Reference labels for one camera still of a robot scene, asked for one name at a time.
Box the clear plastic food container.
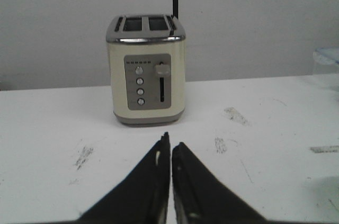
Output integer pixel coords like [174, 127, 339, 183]
[313, 47, 338, 75]

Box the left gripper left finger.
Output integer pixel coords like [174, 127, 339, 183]
[71, 132, 170, 223]

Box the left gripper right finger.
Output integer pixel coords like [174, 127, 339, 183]
[172, 142, 269, 223]

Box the cream two-slot toaster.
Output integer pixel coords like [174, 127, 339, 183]
[106, 14, 186, 126]

